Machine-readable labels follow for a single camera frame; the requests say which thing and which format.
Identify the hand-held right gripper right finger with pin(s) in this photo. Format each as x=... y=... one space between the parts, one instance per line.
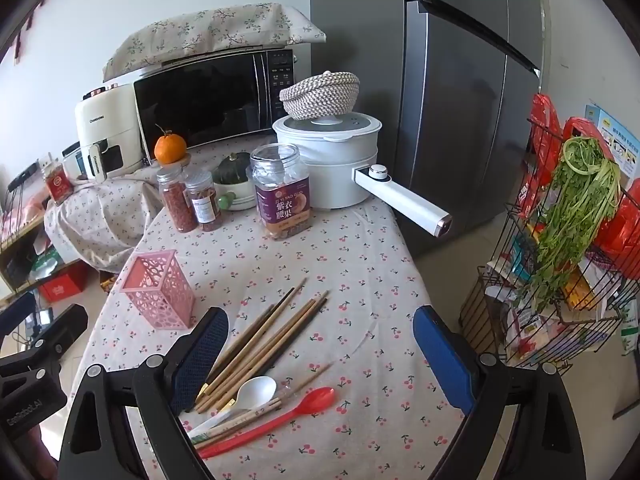
x=445 y=360

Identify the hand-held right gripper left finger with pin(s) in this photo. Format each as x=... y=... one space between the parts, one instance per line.
x=200 y=360

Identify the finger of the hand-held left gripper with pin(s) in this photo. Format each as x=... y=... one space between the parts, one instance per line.
x=60 y=330
x=17 y=315

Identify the white plastic spoon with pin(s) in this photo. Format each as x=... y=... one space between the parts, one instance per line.
x=257 y=390

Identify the paper-wrapped disposable chopsticks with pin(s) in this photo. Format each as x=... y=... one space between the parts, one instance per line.
x=250 y=415

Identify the bundle of wooden chopsticks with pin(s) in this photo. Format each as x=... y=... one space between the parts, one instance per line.
x=270 y=330

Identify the pink perforated utensil holder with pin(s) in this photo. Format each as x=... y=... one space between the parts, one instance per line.
x=160 y=290

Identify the thin bare bamboo chopstick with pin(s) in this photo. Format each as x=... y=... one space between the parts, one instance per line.
x=312 y=377

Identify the red plastic spoon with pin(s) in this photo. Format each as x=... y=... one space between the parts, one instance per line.
x=315 y=400

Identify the red cardboard box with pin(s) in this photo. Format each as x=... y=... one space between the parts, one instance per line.
x=62 y=285

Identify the draped floral cloth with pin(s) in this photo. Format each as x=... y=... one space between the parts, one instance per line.
x=100 y=220

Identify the small jar with red label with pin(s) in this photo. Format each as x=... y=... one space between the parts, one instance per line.
x=57 y=182

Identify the cherry print tablecloth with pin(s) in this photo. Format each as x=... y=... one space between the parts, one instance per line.
x=325 y=285

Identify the short jar with white label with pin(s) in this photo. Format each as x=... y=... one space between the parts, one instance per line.
x=204 y=205

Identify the tall jar of red berries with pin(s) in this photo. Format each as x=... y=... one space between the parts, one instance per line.
x=177 y=205

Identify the white ceramic bowl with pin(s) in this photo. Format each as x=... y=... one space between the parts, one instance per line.
x=242 y=197

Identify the plastic jar with purple label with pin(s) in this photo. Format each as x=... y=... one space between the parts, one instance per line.
x=282 y=200

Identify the dark green squash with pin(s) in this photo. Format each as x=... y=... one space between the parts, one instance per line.
x=232 y=170

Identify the bunch of green vegetables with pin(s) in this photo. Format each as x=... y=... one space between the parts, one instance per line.
x=575 y=210

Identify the orange fruit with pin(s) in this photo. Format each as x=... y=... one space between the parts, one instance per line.
x=170 y=149

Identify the white air fryer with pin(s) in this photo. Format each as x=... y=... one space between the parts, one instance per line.
x=105 y=120

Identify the white electric cooking pot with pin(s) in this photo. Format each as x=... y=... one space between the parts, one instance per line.
x=330 y=170

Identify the red plastic bag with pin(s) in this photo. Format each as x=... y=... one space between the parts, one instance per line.
x=622 y=225
x=542 y=135

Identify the grey refrigerator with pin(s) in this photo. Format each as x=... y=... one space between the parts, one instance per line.
x=450 y=110

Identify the black microwave oven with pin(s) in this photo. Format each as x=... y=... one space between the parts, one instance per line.
x=200 y=105

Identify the floral cloth cover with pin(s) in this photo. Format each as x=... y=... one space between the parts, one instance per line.
x=210 y=35

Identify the blue and white wall poster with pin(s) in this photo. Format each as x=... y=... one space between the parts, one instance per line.
x=615 y=130

